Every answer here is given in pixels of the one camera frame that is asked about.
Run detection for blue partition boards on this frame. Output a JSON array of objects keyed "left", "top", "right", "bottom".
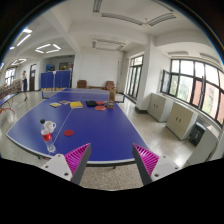
[{"left": 40, "top": 70, "right": 71, "bottom": 88}]

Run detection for clear plastic water bottle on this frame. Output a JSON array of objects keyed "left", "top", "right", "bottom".
[{"left": 40, "top": 119, "right": 56, "bottom": 153}]

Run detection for yellow book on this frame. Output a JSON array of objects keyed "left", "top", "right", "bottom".
[{"left": 70, "top": 101, "right": 83, "bottom": 109}]

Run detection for brown tall box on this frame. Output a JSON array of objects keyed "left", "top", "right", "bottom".
[{"left": 107, "top": 87, "right": 116, "bottom": 109}]

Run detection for blue ping pong table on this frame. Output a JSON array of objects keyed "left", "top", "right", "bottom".
[{"left": 7, "top": 89, "right": 146, "bottom": 166}]

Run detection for white cabinet right edge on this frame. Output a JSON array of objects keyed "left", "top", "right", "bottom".
[{"left": 187, "top": 125, "right": 219, "bottom": 165}]

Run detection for person standing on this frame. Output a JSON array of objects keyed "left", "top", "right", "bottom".
[{"left": 22, "top": 70, "right": 28, "bottom": 101}]

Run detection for white mug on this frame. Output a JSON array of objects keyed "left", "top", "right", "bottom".
[{"left": 45, "top": 121, "right": 56, "bottom": 133}]

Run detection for small yellow booklet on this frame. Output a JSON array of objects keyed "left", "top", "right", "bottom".
[{"left": 50, "top": 102, "right": 62, "bottom": 108}]

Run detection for brown armchair left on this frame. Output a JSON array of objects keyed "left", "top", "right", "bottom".
[{"left": 77, "top": 80, "right": 87, "bottom": 89}]

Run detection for red ping pong paddle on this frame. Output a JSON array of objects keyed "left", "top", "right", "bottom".
[{"left": 95, "top": 106, "right": 106, "bottom": 111}]

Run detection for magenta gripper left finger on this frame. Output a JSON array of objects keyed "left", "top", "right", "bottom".
[{"left": 42, "top": 143, "right": 91, "bottom": 185}]

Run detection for brown armchair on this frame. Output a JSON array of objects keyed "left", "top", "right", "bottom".
[
  {"left": 105, "top": 81, "right": 115, "bottom": 90},
  {"left": 77, "top": 80, "right": 87, "bottom": 89}
]

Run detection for white cabinet far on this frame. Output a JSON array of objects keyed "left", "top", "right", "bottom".
[{"left": 148, "top": 93, "right": 173, "bottom": 122}]

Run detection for brown armchair right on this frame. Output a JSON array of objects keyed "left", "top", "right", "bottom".
[{"left": 105, "top": 81, "right": 115, "bottom": 90}]

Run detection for black bin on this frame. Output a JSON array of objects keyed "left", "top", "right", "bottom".
[{"left": 189, "top": 122, "right": 206, "bottom": 146}]

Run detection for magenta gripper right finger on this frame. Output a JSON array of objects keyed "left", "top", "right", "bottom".
[{"left": 132, "top": 144, "right": 179, "bottom": 185}]

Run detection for black pouch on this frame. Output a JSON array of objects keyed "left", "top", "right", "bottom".
[{"left": 86, "top": 100, "right": 97, "bottom": 107}]

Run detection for red round coaster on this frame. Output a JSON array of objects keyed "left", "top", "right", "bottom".
[{"left": 64, "top": 129, "right": 74, "bottom": 136}]

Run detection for white cabinet near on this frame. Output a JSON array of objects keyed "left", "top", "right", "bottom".
[{"left": 166, "top": 102, "right": 198, "bottom": 140}]

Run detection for white cabinet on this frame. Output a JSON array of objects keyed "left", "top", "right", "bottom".
[
  {"left": 166, "top": 102, "right": 198, "bottom": 140},
  {"left": 148, "top": 93, "right": 173, "bottom": 122}
]

